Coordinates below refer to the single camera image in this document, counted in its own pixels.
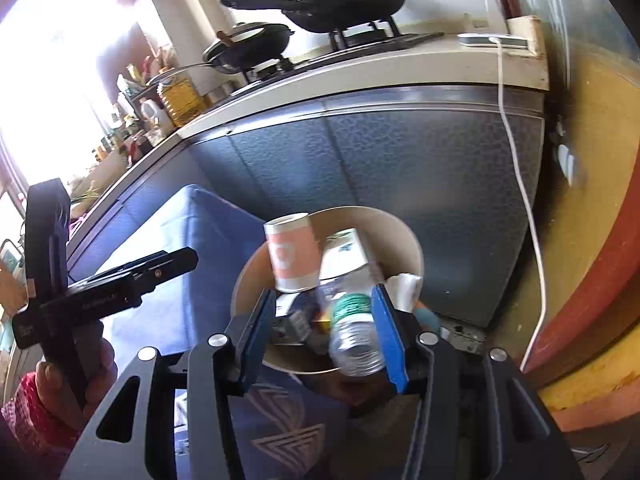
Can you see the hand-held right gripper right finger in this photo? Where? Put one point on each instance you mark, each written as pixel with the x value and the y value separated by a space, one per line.
pixel 387 340

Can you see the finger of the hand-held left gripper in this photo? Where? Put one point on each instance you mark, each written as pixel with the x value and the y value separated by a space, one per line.
pixel 150 270

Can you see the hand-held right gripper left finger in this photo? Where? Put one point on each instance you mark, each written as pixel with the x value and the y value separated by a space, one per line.
pixel 260 330

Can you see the clear plastic bottle green label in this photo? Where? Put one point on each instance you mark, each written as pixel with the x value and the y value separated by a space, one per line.
pixel 355 340

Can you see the white and purple packaging bag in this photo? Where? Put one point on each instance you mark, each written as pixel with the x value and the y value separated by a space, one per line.
pixel 296 324

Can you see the white plastic bag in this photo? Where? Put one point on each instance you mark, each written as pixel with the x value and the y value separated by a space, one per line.
pixel 405 287

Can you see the yellow and red box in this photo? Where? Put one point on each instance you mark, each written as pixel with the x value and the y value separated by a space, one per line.
pixel 324 321

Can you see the orange paper cup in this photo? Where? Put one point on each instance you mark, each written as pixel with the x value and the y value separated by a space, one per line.
pixel 292 255

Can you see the white carton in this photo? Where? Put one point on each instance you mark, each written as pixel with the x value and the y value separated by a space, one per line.
pixel 345 260

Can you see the beige round waste bin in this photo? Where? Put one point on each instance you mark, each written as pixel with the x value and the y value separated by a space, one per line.
pixel 390 240

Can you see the person's left forearm pink sleeve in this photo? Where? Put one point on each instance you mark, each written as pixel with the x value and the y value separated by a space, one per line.
pixel 30 425

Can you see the person's left hand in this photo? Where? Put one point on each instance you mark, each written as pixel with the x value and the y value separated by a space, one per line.
pixel 100 360

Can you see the blue printed tablecloth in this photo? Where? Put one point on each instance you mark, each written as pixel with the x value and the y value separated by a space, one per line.
pixel 200 240

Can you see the row of condiment bottles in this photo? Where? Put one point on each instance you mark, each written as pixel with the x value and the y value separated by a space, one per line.
pixel 130 125

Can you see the white plastic jug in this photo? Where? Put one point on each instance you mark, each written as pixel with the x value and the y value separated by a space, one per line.
pixel 152 115

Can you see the yellow cooking oil bottle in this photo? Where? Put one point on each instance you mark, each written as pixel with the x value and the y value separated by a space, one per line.
pixel 182 102

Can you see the kitchen counter cabinet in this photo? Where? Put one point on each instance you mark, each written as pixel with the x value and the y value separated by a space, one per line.
pixel 400 160

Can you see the black pan with lid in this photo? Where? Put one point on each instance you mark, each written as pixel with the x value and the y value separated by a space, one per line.
pixel 250 47

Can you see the white power adapter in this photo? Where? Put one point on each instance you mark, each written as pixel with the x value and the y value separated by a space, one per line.
pixel 566 162

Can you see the gas stove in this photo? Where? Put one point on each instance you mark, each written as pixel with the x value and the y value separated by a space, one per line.
pixel 370 40

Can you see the white power bank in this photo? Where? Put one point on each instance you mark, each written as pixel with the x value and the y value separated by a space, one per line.
pixel 490 41

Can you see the black wok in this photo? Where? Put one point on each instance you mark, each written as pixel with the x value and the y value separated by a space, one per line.
pixel 350 5

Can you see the white wall socket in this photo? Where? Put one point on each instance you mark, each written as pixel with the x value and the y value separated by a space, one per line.
pixel 475 22

